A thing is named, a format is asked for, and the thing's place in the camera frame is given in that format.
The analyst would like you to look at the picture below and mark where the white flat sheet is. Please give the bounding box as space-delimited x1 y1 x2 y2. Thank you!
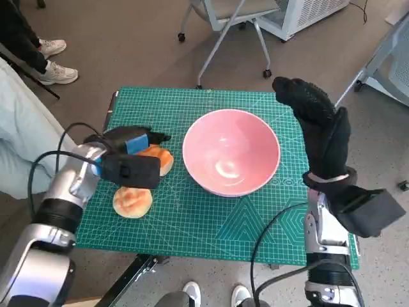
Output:
385 3 409 25

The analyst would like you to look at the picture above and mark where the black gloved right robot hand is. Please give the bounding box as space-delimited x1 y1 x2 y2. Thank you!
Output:
271 76 352 180

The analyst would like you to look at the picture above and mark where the white shoe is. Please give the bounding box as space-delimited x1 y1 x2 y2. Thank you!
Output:
182 281 203 307
230 283 252 307

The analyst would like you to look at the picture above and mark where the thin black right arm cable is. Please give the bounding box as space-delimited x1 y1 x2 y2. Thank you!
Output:
250 201 309 307

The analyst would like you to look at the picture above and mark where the pink bowl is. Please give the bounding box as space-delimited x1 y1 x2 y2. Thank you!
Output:
181 108 282 198

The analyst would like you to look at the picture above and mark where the tan wooden board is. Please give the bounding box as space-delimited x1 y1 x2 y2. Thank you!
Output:
65 297 103 307

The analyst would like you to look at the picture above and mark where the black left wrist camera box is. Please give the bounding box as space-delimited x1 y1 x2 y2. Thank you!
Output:
97 153 161 190

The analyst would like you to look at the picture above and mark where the white mesh chair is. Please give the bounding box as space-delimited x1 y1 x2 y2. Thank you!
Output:
334 14 409 108

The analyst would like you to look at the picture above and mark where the round toy bread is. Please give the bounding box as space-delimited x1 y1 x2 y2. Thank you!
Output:
113 187 153 219

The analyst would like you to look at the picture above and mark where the long striped toy bread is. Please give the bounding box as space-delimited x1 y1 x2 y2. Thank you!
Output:
137 143 175 177

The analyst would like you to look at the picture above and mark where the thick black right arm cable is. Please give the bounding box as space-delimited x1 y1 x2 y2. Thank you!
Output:
254 258 365 307

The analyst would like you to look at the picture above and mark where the thin black floor cable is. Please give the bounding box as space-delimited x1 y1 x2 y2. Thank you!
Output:
350 0 368 23

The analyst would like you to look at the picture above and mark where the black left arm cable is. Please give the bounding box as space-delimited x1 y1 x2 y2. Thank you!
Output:
27 122 109 218

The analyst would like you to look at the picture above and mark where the seated person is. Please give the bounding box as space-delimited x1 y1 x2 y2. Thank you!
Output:
0 57 81 199

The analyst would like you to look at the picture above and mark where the white perforated cabinet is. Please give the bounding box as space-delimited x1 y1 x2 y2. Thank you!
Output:
257 0 351 42

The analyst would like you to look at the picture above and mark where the green cutting mat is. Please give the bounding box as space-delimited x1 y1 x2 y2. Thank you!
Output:
73 86 360 268

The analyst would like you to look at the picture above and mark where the black slanted stand leg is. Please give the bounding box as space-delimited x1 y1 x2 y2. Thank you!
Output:
6 60 61 100

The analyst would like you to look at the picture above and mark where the standing person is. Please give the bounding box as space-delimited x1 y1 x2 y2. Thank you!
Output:
0 0 79 86

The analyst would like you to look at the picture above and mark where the grey wheeled office chair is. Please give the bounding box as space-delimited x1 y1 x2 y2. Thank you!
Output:
177 0 282 90

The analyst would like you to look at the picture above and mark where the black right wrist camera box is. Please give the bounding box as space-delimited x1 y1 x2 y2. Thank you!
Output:
330 185 406 238

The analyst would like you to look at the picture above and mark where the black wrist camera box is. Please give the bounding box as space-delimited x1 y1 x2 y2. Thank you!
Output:
97 153 161 190
330 185 406 238

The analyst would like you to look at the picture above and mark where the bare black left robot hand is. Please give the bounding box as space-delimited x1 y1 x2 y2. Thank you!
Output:
102 126 172 156

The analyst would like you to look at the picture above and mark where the black folding table brace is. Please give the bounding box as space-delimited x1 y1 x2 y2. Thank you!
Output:
97 254 172 307

